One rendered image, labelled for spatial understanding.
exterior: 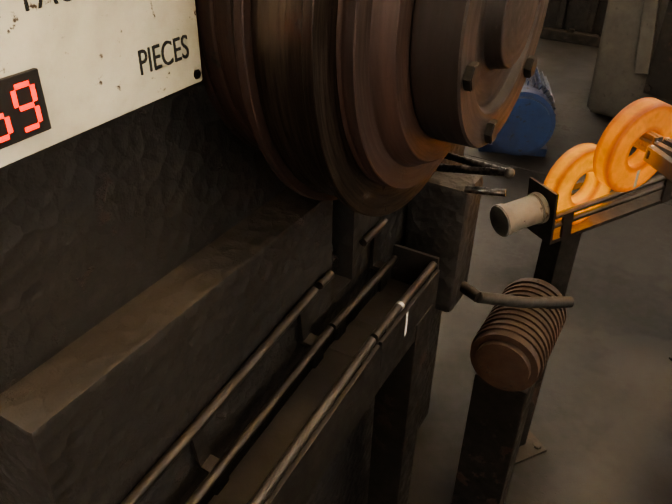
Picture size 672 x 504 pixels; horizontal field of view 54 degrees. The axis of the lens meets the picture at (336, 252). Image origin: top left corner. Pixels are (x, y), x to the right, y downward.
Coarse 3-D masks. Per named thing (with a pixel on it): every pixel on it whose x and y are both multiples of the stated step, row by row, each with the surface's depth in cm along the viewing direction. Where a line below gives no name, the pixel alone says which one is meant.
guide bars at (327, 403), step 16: (432, 272) 99; (416, 288) 92; (384, 320) 86; (368, 352) 82; (352, 368) 79; (336, 384) 78; (336, 400) 78; (320, 416) 74; (304, 432) 73; (288, 448) 71; (288, 464) 70; (272, 480) 68; (256, 496) 67
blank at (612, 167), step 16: (624, 112) 101; (640, 112) 100; (656, 112) 101; (608, 128) 102; (624, 128) 100; (640, 128) 101; (656, 128) 103; (608, 144) 102; (624, 144) 102; (608, 160) 102; (624, 160) 104; (640, 160) 108; (608, 176) 104; (624, 176) 106; (640, 176) 109
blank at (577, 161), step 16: (592, 144) 118; (560, 160) 117; (576, 160) 115; (592, 160) 117; (560, 176) 116; (576, 176) 117; (592, 176) 122; (560, 192) 117; (576, 192) 125; (592, 192) 122; (608, 192) 124; (560, 208) 119
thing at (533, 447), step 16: (576, 240) 126; (544, 256) 129; (560, 256) 126; (544, 272) 131; (560, 272) 129; (560, 288) 132; (544, 368) 145; (528, 416) 152; (528, 432) 156; (528, 448) 158; (544, 448) 158
